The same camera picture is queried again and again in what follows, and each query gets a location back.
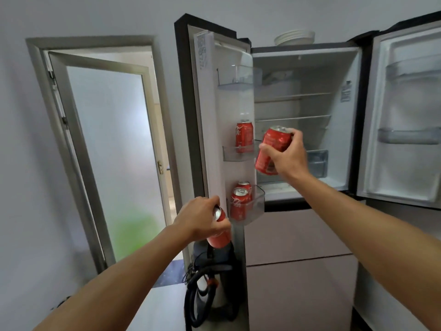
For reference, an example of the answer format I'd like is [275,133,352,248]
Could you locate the person's left hand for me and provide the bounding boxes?
[172,195,232,244]

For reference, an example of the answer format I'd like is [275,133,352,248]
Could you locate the person's right hand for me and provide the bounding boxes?
[258,129,311,183]

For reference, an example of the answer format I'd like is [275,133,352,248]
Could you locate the clear crisper drawer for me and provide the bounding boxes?
[306,149,328,179]

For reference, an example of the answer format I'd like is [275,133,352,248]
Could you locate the pink refrigerator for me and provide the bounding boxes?
[174,11,441,331]

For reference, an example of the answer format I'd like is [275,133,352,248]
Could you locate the person's right forearm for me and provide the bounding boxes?
[289,172,441,331]

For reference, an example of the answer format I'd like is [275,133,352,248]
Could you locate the person's left forearm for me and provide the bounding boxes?
[33,225,193,331]

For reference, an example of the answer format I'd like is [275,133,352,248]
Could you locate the white thermostat housing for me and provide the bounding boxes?
[265,70,294,85]

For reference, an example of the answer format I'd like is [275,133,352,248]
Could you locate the grey label sticker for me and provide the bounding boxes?
[340,80,353,103]

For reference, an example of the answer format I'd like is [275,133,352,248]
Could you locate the frosted glass door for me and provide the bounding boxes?
[48,51,173,264]

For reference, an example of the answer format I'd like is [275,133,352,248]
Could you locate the white printed sticker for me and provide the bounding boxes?
[194,32,211,71]

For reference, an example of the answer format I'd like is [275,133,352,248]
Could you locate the metal door frame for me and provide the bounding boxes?
[26,34,183,273]

